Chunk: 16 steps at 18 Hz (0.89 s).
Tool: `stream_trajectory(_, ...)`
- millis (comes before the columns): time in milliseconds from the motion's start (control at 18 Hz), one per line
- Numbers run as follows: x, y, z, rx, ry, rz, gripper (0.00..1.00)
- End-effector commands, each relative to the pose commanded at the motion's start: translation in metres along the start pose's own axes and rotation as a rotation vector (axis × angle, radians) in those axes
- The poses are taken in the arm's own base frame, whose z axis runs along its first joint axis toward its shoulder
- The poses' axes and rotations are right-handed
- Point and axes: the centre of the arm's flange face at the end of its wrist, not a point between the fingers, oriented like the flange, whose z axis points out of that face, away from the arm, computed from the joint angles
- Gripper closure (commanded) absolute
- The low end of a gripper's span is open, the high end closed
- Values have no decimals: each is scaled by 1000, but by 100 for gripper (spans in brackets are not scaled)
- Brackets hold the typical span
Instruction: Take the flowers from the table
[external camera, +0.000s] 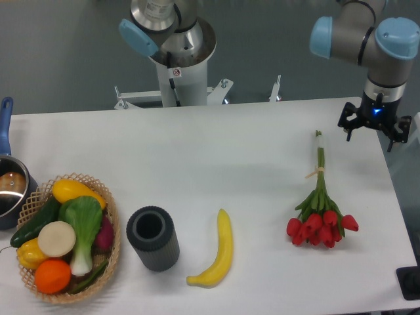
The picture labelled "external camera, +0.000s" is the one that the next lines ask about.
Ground green cucumber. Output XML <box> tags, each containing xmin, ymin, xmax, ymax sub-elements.
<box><xmin>10</xmin><ymin>196</ymin><xmax>61</xmax><ymax>248</ymax></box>

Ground white round radish slice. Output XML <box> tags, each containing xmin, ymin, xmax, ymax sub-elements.
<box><xmin>37</xmin><ymin>221</ymin><xmax>76</xmax><ymax>258</ymax></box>

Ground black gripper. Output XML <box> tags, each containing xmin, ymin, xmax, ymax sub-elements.
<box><xmin>338</xmin><ymin>93</ymin><xmax>412</xmax><ymax>152</ymax></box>

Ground yellow squash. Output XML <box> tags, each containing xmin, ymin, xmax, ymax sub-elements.
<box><xmin>52</xmin><ymin>179</ymin><xmax>106</xmax><ymax>209</ymax></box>

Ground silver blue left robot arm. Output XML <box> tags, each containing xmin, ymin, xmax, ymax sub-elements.
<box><xmin>119</xmin><ymin>1</ymin><xmax>419</xmax><ymax>143</ymax></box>

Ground green bok choy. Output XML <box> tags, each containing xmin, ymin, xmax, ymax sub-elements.
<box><xmin>58</xmin><ymin>196</ymin><xmax>102</xmax><ymax>277</ymax></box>

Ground purple sweet potato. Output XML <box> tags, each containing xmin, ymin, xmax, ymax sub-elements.
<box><xmin>94</xmin><ymin>215</ymin><xmax>114</xmax><ymax>250</ymax></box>

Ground blue saucepan with handle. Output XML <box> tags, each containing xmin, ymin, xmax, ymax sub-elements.
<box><xmin>1</xmin><ymin>97</ymin><xmax>37</xmax><ymax>230</ymax></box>

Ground yellow bell pepper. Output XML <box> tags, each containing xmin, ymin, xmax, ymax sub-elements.
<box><xmin>16</xmin><ymin>238</ymin><xmax>49</xmax><ymax>270</ymax></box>

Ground woven bamboo basket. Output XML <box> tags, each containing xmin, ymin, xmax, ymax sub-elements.
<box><xmin>17</xmin><ymin>173</ymin><xmax>121</xmax><ymax>304</ymax></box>

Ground yellow plastic banana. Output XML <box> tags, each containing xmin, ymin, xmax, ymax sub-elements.
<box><xmin>186</xmin><ymin>209</ymin><xmax>234</xmax><ymax>288</ymax></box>

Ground black box at table edge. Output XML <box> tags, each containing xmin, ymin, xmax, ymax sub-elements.
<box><xmin>396</xmin><ymin>266</ymin><xmax>419</xmax><ymax>301</ymax></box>

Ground dark grey ribbed vase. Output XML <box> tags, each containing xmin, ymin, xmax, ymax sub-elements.
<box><xmin>126</xmin><ymin>205</ymin><xmax>180</xmax><ymax>272</ymax></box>

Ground red tulip bouquet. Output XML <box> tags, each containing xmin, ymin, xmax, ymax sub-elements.
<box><xmin>286</xmin><ymin>130</ymin><xmax>359</xmax><ymax>248</ymax></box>

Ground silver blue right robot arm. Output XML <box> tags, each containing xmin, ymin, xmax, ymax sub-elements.
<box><xmin>309</xmin><ymin>1</ymin><xmax>419</xmax><ymax>144</ymax></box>

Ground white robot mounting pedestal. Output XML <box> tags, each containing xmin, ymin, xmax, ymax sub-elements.
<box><xmin>113</xmin><ymin>55</ymin><xmax>282</xmax><ymax>111</ymax></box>

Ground orange fruit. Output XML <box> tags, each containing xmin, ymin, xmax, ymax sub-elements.
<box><xmin>35</xmin><ymin>259</ymin><xmax>72</xmax><ymax>294</ymax></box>

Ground green bean pod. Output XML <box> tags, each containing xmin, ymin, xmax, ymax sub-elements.
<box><xmin>68</xmin><ymin>260</ymin><xmax>108</xmax><ymax>295</ymax></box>

